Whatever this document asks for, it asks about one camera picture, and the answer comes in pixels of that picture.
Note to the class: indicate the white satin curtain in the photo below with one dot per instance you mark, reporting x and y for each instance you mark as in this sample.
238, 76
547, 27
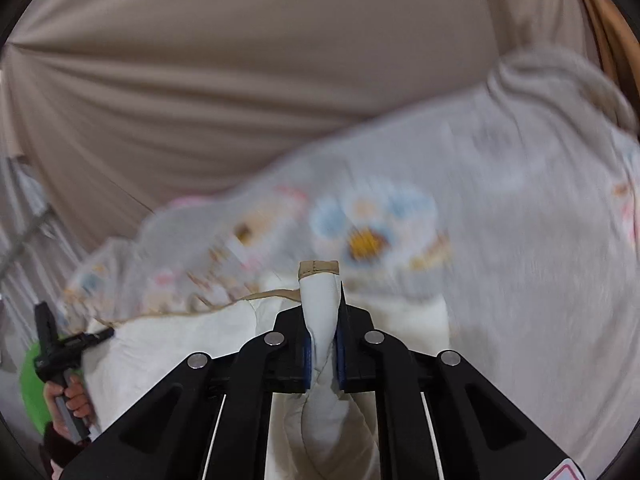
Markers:
25, 260

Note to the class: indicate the beige bed sheet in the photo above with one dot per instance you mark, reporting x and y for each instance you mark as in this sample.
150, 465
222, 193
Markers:
250, 85

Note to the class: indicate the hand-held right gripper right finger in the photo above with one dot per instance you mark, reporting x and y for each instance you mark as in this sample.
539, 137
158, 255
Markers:
342, 360

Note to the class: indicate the printed grey blanket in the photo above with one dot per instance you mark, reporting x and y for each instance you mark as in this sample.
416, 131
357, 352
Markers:
500, 240

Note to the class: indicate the person's left hand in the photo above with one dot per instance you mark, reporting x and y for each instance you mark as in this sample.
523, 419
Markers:
75, 402

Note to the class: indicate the orange hanging cloth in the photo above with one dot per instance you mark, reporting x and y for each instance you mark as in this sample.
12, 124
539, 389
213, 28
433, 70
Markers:
607, 30

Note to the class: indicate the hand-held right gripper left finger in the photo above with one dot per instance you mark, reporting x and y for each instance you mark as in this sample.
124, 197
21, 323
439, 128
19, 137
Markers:
306, 360

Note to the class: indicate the grey metal rail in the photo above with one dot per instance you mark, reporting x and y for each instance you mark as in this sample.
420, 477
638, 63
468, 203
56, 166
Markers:
22, 242

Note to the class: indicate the person's left forearm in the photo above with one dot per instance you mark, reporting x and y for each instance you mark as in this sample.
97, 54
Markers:
57, 447

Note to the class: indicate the cream quilted jacket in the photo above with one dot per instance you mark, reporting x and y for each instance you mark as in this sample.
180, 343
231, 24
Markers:
320, 300

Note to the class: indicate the green cushion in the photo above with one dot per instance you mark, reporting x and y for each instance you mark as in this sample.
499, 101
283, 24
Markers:
32, 385

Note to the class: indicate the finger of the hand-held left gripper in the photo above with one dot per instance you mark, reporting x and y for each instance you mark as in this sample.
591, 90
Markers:
92, 337

